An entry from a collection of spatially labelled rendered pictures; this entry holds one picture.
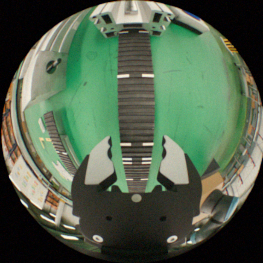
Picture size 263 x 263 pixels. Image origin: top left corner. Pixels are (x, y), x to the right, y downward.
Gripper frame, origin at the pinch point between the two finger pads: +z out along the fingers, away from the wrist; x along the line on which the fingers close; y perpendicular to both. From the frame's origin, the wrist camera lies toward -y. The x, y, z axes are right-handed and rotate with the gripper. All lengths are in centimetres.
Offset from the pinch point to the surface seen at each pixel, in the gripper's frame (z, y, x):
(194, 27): 0.5, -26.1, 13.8
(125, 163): -0.2, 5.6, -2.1
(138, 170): -0.2, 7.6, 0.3
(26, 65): -4.9, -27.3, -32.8
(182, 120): 3.4, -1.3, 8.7
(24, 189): -95, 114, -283
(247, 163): -43, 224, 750
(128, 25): 0.5, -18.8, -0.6
